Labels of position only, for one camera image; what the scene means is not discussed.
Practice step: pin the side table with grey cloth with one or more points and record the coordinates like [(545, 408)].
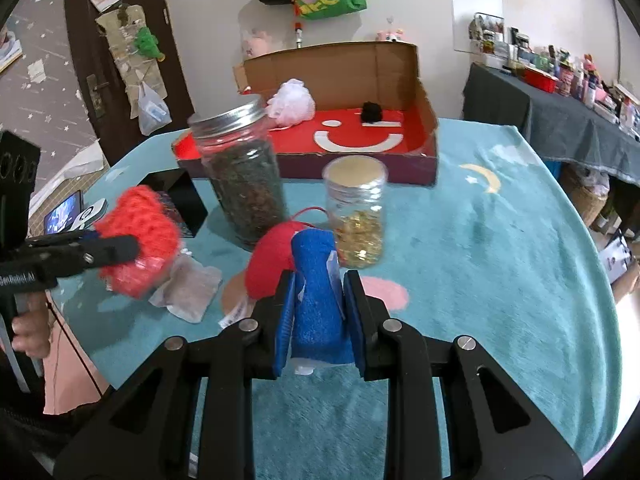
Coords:
[(550, 115)]

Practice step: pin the red plastic box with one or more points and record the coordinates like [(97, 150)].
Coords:
[(540, 79)]

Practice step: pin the person's left hand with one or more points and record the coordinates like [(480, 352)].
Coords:
[(27, 330)]

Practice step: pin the brown door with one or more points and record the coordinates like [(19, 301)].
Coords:
[(125, 125)]

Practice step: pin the beige hanging organizer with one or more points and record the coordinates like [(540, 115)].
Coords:
[(127, 55)]

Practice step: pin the cardboard box with red bottom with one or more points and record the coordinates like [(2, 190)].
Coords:
[(390, 75)]

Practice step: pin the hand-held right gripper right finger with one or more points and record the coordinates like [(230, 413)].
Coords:
[(352, 325)]

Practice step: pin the clear plastic packet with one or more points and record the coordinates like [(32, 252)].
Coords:
[(187, 292)]

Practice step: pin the black box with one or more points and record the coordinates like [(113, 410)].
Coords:
[(175, 200)]

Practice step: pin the phone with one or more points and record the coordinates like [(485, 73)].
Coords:
[(62, 212)]

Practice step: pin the red and blue plush toy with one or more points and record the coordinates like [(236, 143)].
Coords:
[(312, 300)]

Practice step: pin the pink pig plush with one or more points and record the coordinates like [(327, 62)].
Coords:
[(255, 45)]

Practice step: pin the beige round puff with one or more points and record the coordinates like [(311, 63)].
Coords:
[(234, 294)]

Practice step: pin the small pink plush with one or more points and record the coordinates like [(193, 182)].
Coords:
[(390, 35)]

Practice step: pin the wicker basket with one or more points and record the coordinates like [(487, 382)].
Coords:
[(585, 195)]

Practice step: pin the green plush toy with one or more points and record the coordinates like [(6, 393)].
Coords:
[(147, 42)]

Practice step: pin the wall mirror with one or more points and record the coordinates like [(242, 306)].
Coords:
[(477, 5)]

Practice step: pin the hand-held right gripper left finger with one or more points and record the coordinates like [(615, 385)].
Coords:
[(285, 325)]

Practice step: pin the clear jar with gold pieces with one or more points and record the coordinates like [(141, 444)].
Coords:
[(357, 210)]

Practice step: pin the row of bottles and toiletries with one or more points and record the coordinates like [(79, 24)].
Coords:
[(575, 72)]

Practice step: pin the red crochet scrubber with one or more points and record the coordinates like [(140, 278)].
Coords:
[(145, 230)]

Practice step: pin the person's dark clothing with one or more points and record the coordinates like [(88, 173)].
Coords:
[(20, 430)]

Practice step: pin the glass jar with metal lid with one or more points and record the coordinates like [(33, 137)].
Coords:
[(245, 180)]

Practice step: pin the black pompom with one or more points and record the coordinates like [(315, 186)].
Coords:
[(371, 111)]

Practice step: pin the white plastic bag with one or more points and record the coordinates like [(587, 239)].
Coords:
[(152, 110)]

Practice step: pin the white mesh bath pouf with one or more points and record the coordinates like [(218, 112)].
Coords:
[(292, 100)]

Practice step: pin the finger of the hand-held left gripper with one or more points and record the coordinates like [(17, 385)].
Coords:
[(105, 250)]

